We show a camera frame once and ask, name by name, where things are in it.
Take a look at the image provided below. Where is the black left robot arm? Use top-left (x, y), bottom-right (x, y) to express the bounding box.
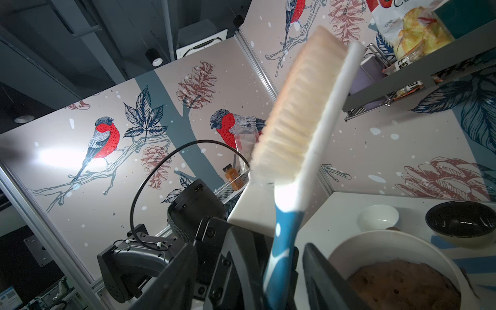
top-left (98, 180), bottom-right (273, 309)

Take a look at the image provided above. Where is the blue striped plate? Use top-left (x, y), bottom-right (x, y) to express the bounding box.
top-left (430, 235), bottom-right (495, 309)

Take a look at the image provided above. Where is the orange spice jar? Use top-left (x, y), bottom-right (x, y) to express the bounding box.
top-left (222, 164), bottom-right (244, 191)

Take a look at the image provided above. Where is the blue white scrub brush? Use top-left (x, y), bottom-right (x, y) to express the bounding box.
top-left (251, 27), bottom-right (364, 309)

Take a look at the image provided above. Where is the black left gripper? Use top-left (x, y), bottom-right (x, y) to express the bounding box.
top-left (167, 178), bottom-right (300, 310)

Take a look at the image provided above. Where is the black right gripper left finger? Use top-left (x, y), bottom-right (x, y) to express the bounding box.
top-left (127, 244), bottom-right (198, 309)

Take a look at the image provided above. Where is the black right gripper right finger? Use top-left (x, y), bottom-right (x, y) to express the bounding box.
top-left (302, 244), bottom-right (369, 310)

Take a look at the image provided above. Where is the red Chuba chips bag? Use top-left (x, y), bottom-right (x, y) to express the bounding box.
top-left (367, 0), bottom-right (453, 60)

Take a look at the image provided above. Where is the clear plastic bag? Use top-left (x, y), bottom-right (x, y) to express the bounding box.
top-left (234, 124), bottom-right (259, 162)

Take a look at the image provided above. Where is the small black bowl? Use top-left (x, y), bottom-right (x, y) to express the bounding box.
top-left (425, 201), bottom-right (495, 249)

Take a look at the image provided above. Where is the white ceramic flower pot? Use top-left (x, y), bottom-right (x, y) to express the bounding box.
top-left (329, 230), bottom-right (481, 309)

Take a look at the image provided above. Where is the dark wall shelf basket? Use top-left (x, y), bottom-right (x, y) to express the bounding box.
top-left (342, 20), bottom-right (495, 121)

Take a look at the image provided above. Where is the small white bowl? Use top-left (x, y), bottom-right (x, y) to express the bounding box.
top-left (356, 204), bottom-right (399, 232)

